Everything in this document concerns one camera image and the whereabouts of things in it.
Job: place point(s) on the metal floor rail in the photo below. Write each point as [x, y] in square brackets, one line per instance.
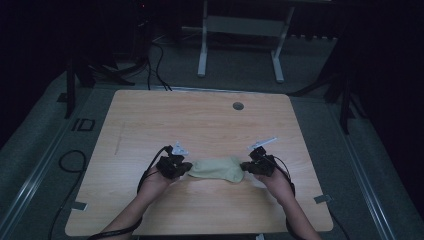
[363, 186]
[30, 186]

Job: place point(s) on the small white bracket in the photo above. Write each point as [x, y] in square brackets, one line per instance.
[261, 237]

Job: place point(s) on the white desk frame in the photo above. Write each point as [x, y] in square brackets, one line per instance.
[245, 26]

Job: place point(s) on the person's left hand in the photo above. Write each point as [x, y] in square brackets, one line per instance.
[153, 185]

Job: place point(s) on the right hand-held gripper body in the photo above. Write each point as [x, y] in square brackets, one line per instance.
[263, 165]

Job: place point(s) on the black equipment tower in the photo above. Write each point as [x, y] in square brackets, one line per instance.
[143, 30]

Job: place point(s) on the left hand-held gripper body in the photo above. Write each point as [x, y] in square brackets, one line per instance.
[170, 165]

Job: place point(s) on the person's right hand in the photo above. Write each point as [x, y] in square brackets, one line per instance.
[278, 188]

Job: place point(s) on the black metal stand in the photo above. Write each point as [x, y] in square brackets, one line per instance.
[70, 90]
[345, 106]

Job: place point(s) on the grey tape piece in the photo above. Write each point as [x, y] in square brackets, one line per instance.
[323, 199]
[79, 206]

